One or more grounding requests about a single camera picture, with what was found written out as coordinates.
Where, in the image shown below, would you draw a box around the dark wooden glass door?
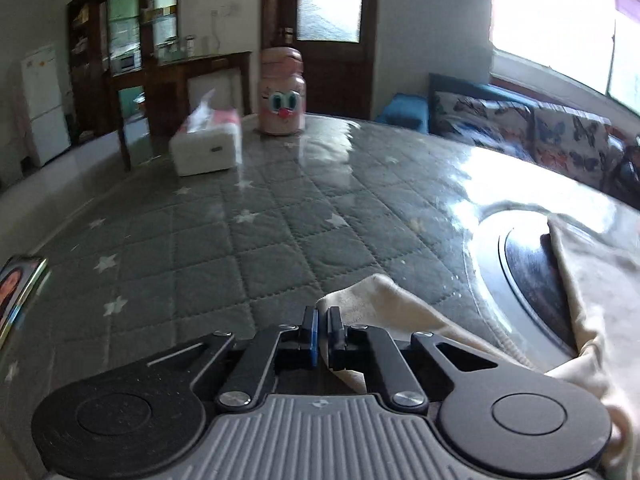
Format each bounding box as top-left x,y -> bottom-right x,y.
260,0 -> 382,121

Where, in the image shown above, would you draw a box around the dark object on sofa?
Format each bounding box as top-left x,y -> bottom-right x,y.
606,144 -> 640,202

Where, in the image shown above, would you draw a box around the white tissue box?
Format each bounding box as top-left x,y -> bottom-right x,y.
168,89 -> 244,177

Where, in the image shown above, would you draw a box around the shiny framed picture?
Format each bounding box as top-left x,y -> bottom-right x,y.
0,255 -> 49,347

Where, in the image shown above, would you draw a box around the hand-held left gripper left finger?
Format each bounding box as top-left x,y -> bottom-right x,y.
147,305 -> 321,408

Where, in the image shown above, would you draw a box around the bright window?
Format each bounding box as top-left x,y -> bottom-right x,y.
489,0 -> 640,113

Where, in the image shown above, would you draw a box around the blue sofa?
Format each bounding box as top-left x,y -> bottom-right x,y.
375,72 -> 640,201

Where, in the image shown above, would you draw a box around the white chair back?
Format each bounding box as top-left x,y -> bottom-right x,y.
187,67 -> 238,113

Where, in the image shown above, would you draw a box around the pink cartoon face bottle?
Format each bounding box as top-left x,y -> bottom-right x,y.
257,46 -> 307,137

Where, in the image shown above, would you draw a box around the white refrigerator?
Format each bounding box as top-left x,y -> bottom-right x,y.
20,44 -> 72,167

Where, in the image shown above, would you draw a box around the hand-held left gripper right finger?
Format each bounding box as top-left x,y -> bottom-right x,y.
325,305 -> 543,413

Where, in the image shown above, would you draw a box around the round black induction cooktop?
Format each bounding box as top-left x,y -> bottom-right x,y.
472,210 -> 581,357

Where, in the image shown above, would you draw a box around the dark wooden display cabinet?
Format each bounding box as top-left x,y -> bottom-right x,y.
66,0 -> 182,137

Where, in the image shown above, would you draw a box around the cream cloth garment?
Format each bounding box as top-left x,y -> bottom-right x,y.
315,215 -> 640,480

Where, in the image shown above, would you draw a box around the dark wooden side table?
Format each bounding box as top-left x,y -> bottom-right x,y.
116,50 -> 254,172

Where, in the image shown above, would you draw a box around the butterfly print cushion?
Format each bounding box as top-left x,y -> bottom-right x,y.
531,104 -> 615,182
432,90 -> 537,162

